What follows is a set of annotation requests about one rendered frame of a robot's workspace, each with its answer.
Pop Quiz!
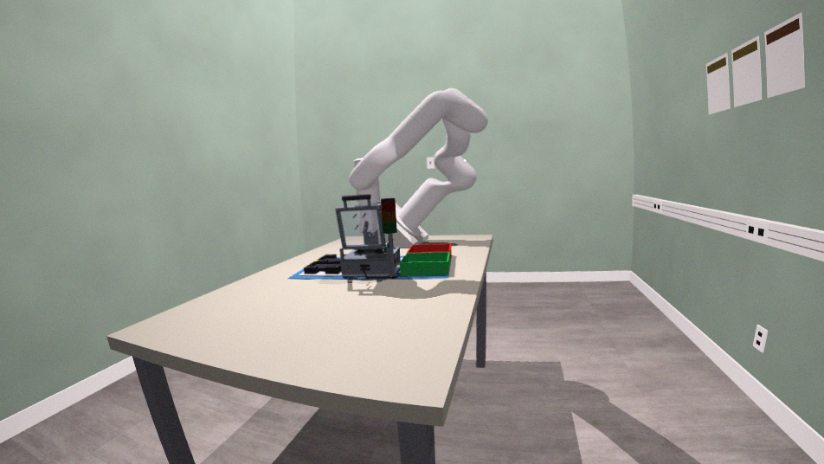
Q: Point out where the red bin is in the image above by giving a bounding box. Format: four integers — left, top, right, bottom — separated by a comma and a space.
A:
407, 244, 451, 253

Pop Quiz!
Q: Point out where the green bin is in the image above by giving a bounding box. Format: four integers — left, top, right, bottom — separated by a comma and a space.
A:
400, 252, 450, 276

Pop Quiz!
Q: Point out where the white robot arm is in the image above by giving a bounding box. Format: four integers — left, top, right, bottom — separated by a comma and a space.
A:
350, 88, 488, 235

